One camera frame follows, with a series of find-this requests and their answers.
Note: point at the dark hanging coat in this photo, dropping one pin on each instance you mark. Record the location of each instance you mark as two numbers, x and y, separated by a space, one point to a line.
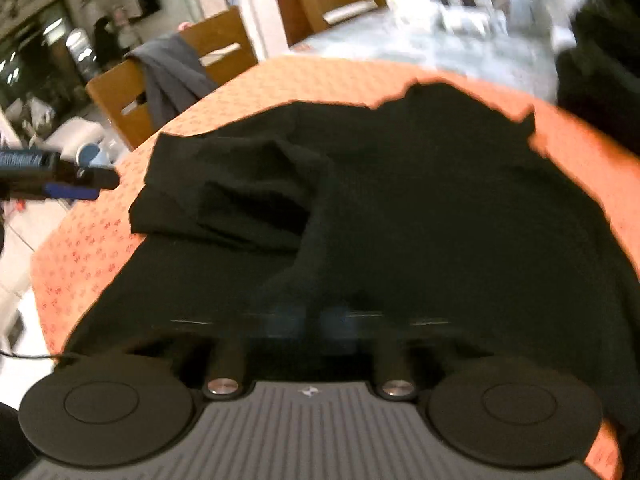
106 42

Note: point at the checkered leaf-print tablecloth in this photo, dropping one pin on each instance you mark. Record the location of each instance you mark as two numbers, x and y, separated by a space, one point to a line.
425 55

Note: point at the beige sofa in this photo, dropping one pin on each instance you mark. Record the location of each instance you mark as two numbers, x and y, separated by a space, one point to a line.
75 135

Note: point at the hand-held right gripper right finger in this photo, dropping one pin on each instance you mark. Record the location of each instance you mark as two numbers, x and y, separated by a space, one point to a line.
395 365

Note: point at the black garment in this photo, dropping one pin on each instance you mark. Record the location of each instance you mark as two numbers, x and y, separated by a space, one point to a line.
400 210

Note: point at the standing mirror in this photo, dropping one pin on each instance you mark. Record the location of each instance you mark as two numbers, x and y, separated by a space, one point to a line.
80 55

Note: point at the stack of folded dark clothes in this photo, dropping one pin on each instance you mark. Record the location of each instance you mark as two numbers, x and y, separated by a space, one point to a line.
600 85

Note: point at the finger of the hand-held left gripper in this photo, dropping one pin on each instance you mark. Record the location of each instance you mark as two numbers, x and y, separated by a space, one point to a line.
70 192
95 178

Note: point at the brown wooden door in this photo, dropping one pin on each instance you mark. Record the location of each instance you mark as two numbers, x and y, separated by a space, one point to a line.
285 0

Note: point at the blue trash bin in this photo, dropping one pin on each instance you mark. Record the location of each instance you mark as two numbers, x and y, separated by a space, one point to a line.
92 152

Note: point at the orange flower-print mat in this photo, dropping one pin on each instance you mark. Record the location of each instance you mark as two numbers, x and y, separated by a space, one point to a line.
300 80

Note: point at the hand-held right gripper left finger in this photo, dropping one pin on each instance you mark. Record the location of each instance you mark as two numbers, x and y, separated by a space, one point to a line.
227 365

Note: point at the grey garment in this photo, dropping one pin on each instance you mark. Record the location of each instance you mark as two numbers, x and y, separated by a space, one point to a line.
170 80

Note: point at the wooden chair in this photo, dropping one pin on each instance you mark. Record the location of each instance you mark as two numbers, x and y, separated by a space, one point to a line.
120 90
320 5

